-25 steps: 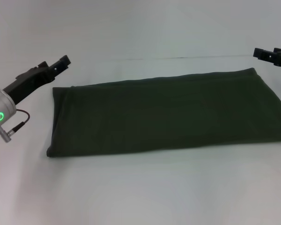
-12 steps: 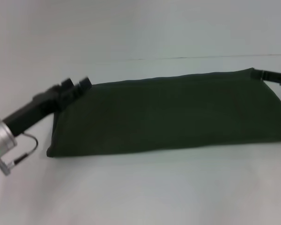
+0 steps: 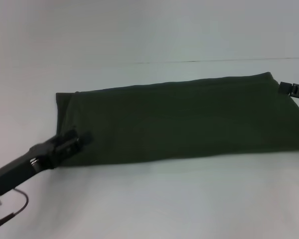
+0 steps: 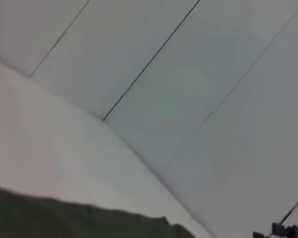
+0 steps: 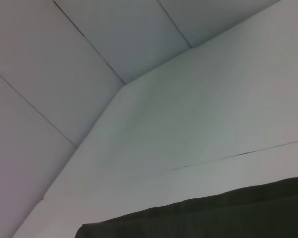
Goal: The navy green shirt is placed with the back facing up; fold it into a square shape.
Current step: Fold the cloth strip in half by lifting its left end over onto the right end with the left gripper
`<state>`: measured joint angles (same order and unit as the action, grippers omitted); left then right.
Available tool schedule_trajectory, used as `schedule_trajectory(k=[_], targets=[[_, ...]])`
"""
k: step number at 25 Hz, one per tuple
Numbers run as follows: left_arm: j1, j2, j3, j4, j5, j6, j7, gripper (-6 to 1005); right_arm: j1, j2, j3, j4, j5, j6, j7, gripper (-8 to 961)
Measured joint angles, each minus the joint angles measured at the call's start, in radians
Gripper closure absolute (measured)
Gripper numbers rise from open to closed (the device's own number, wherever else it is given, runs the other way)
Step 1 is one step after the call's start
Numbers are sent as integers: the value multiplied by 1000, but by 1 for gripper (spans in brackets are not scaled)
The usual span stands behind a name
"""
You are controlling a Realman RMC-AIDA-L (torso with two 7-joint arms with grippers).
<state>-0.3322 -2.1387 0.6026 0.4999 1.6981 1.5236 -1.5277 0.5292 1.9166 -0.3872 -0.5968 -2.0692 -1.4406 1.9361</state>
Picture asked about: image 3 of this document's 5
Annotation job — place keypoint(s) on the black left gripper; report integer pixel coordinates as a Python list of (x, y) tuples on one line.
[(22, 165)]

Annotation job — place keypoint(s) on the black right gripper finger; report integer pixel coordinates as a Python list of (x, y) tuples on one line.
[(294, 90)]

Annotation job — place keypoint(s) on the dark green t-shirt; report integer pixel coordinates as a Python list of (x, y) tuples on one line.
[(177, 119)]

